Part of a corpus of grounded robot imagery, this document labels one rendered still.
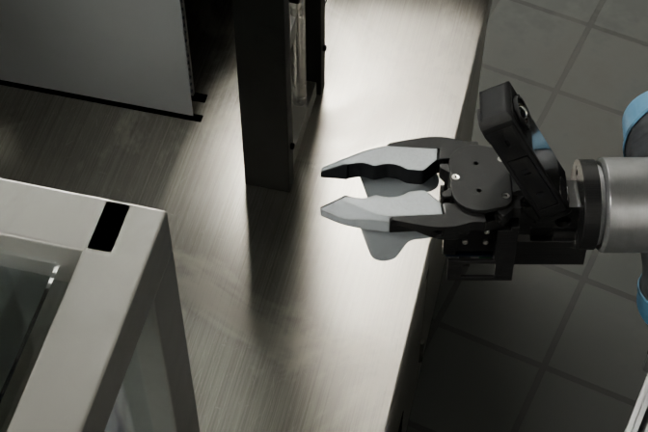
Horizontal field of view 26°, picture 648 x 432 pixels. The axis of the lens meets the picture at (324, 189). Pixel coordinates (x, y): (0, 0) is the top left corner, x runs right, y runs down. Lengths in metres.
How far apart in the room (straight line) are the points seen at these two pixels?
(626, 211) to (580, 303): 1.45
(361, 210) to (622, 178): 0.20
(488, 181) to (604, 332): 1.44
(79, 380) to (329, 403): 0.80
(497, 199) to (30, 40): 0.67
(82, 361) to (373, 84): 1.05
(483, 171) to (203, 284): 0.44
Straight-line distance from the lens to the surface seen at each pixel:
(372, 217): 1.06
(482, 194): 1.07
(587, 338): 2.49
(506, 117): 1.03
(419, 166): 1.10
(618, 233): 1.09
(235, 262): 1.45
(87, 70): 1.57
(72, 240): 0.62
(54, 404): 0.58
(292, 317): 1.41
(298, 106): 1.55
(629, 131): 1.28
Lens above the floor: 2.10
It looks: 53 degrees down
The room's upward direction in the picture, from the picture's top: straight up
